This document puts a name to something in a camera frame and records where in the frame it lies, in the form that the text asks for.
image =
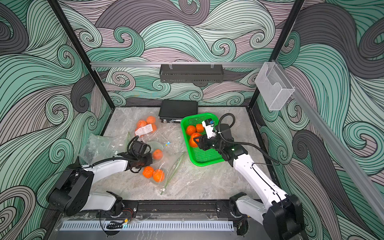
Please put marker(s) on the green plastic basket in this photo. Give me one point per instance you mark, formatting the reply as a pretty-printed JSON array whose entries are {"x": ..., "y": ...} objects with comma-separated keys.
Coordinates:
[{"x": 198, "y": 157}]

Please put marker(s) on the orange taken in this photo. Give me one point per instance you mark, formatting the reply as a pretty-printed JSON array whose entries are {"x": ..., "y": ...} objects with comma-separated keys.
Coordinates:
[
  {"x": 199, "y": 128},
  {"x": 191, "y": 142},
  {"x": 191, "y": 130}
]

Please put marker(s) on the orange bag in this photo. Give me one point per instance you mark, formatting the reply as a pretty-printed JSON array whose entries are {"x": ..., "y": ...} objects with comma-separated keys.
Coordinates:
[
  {"x": 157, "y": 154},
  {"x": 158, "y": 175},
  {"x": 148, "y": 172}
]

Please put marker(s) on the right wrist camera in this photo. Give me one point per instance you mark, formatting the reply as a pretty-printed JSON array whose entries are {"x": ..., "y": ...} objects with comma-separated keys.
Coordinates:
[{"x": 209, "y": 126}]

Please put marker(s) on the aluminium wall rail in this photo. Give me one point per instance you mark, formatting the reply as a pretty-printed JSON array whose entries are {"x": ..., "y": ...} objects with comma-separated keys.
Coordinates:
[
  {"x": 137, "y": 64},
  {"x": 362, "y": 181}
]

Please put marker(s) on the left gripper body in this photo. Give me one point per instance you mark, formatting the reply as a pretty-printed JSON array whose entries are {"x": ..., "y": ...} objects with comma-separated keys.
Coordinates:
[{"x": 145, "y": 160}]

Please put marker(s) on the aluminium wall rail right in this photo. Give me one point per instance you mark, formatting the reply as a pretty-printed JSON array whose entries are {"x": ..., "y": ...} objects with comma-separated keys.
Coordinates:
[{"x": 362, "y": 181}]

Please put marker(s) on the white slotted cable duct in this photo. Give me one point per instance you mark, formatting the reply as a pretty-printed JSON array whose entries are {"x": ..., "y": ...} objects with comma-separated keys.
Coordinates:
[{"x": 149, "y": 225}]

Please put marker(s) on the aluminium wall rail back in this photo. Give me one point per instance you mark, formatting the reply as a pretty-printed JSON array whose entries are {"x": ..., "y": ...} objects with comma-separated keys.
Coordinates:
[{"x": 137, "y": 64}]

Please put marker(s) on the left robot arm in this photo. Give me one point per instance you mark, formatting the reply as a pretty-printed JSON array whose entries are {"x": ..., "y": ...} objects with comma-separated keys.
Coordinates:
[{"x": 72, "y": 194}]

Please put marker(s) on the clear bag of oranges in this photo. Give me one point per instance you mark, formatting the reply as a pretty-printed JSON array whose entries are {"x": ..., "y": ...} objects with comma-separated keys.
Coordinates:
[{"x": 152, "y": 128}]

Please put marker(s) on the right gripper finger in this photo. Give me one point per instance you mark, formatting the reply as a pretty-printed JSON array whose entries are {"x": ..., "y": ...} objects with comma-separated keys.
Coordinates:
[
  {"x": 198, "y": 139},
  {"x": 201, "y": 146}
]

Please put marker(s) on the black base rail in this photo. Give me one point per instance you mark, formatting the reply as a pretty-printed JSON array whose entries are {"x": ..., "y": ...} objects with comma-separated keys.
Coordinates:
[{"x": 192, "y": 207}]

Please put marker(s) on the green printed zip-top bag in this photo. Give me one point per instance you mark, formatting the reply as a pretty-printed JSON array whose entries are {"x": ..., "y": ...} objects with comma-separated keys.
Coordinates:
[{"x": 99, "y": 148}]

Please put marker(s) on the black flat box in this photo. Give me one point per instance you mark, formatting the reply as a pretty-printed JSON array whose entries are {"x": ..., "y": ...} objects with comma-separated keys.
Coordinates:
[{"x": 173, "y": 111}]

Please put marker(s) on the black wall shelf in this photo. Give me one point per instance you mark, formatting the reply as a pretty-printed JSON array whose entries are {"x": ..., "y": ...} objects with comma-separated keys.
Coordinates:
[{"x": 196, "y": 74}]

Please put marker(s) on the clear acrylic wall holder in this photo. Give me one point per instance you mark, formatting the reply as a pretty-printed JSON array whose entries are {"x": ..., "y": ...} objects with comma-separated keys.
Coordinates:
[{"x": 274, "y": 85}]

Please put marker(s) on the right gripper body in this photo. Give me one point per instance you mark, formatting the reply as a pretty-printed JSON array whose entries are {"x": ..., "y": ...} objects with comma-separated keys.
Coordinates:
[{"x": 214, "y": 142}]

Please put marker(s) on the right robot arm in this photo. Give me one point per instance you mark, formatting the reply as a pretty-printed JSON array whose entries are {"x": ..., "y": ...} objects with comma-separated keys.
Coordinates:
[{"x": 238, "y": 157}]

